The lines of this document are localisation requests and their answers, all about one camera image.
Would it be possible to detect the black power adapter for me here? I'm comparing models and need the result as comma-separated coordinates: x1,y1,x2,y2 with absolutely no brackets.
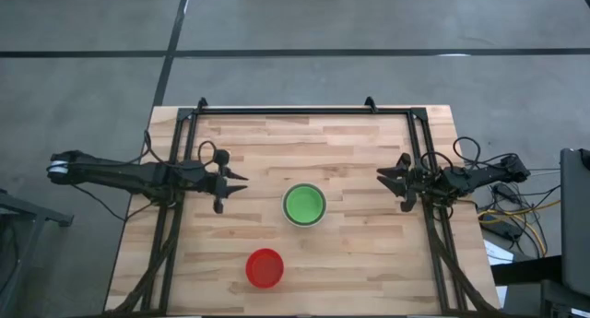
481,218,525,241

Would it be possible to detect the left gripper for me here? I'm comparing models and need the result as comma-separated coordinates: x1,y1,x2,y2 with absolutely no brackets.
193,149,251,216

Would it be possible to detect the red plastic bowl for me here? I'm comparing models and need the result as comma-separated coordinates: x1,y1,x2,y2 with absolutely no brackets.
244,247,286,289

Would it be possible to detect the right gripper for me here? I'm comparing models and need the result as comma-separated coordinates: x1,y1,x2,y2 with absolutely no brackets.
376,152,440,214

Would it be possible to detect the small green plastic bowl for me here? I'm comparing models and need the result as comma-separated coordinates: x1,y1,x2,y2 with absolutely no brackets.
288,187,323,222

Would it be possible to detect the black aluminium table frame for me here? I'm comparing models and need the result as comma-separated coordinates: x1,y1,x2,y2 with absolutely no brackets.
103,96,503,317

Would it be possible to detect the black equipment case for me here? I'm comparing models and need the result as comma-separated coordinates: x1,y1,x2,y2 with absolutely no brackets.
559,147,590,300

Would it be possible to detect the white ribbed bowl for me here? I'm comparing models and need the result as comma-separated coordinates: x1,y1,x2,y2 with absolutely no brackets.
280,182,328,229

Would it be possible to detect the white paper sheet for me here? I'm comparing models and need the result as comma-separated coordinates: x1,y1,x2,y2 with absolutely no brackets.
483,239,515,267

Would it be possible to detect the yellow cable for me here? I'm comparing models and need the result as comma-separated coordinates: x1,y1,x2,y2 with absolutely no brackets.
477,199,561,258

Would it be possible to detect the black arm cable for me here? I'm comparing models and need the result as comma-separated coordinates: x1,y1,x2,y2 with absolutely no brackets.
452,135,483,170
196,139,220,170

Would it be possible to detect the black metal stand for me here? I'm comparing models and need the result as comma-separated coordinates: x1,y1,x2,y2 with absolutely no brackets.
0,188,75,318

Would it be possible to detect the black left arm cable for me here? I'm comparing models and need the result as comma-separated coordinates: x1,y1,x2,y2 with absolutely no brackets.
196,139,220,170

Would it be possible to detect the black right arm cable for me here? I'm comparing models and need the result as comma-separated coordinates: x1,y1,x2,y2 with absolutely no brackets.
452,135,483,170

